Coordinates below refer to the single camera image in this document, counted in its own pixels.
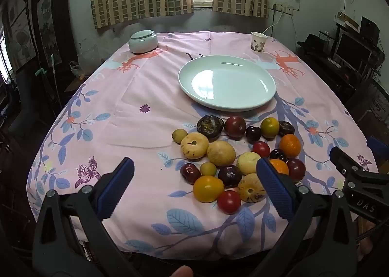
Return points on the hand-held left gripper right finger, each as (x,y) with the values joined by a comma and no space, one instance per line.
(275,189)

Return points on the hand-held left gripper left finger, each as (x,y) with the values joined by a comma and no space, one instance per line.
(118,186)

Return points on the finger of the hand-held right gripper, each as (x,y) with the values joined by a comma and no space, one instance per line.
(342,158)
(376,146)

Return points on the orange mandarin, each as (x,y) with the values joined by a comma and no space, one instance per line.
(290,145)
(280,167)

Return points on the speckled yellow pepino melon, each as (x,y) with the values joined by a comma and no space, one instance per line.
(250,187)

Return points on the dark purple plum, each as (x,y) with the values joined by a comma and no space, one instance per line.
(286,128)
(253,135)
(230,176)
(278,155)

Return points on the red tomato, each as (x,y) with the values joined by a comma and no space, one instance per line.
(261,149)
(228,201)

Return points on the green-yellow mandarin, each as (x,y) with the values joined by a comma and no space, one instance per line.
(269,127)

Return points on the large yellow round fruit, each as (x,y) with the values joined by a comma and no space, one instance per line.
(221,153)

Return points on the yellow-orange round fruit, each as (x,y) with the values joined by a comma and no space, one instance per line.
(208,188)

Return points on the small yellow-green fruit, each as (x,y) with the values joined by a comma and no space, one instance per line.
(208,169)
(177,136)

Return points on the large dark red plum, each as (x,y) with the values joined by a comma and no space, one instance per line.
(235,126)

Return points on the pale yellow pepino melon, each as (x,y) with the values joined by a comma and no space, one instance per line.
(194,145)

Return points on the dark wrinkled passion fruit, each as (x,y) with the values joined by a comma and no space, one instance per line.
(210,127)

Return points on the white oval plate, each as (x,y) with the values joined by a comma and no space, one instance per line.
(212,82)

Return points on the person's left hand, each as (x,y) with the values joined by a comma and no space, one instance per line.
(182,271)

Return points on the computer monitor and desk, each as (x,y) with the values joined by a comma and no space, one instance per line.
(334,79)

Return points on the computer monitor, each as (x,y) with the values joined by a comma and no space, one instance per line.
(352,49)

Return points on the black speaker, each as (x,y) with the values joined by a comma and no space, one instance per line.
(369,28)

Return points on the black hat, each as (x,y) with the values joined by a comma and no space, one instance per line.
(313,42)

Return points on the clear plastic bag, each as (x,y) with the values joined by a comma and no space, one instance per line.
(75,70)

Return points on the pale green ceramic jar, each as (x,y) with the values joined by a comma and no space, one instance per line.
(142,46)

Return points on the floral paper cup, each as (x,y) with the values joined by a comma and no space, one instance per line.
(258,42)

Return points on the pale green jar lid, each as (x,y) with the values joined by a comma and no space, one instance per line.
(142,34)

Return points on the wooden wall board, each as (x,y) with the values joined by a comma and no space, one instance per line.
(346,20)

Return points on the white wall power strip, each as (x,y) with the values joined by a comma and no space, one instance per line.
(282,8)

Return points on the framed wall picture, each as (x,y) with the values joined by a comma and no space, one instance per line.
(47,28)

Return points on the wall poster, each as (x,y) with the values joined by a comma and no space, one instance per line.
(21,37)

